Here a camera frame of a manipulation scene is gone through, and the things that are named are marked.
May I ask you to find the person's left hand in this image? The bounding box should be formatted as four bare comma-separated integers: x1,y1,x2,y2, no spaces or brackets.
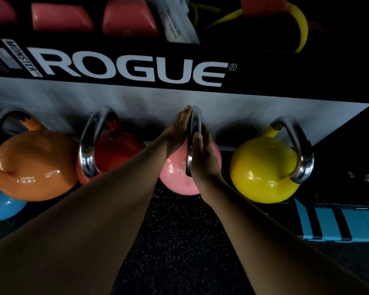
163,104,194,157

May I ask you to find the person's right hand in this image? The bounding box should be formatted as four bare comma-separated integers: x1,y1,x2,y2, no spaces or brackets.
190,131,225,200

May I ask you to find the pink kettlebell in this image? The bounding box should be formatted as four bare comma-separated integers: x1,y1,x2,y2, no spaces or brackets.
159,106,223,196

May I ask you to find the yellow kettlebell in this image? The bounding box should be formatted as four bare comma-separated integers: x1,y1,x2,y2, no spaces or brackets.
230,116,315,204

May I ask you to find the red kettlebell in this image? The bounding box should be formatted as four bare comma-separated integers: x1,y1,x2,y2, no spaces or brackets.
76,105,147,185

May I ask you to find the black metal rack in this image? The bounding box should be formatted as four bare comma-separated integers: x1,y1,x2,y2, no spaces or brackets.
0,0,369,212

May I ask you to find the orange kettlebell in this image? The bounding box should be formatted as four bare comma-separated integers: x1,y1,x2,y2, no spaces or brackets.
0,107,79,202

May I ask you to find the blue kettlebell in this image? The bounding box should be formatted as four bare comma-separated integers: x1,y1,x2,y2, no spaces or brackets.
0,187,28,222

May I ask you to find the person's right forearm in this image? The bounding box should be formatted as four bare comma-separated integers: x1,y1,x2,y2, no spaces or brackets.
201,178,369,295

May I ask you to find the person's left forearm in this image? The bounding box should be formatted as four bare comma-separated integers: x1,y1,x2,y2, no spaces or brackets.
0,135,173,295

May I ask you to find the black speckled rubber floor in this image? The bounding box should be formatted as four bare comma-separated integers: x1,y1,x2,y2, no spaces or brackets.
110,196,369,295

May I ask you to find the white paper tag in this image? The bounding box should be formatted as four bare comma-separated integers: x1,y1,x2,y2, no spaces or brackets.
147,0,200,45

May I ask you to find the coral pink block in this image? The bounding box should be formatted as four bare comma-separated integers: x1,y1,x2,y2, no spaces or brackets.
0,0,18,25
31,2,95,33
102,0,159,37

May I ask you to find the blue black striped block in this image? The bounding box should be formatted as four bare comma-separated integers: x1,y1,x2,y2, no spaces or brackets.
294,198,369,243

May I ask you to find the orange red band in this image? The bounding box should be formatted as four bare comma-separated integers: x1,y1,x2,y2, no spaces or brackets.
240,0,288,17

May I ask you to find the yellow resistance band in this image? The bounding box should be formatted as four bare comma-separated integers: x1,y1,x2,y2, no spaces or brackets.
189,2,309,54

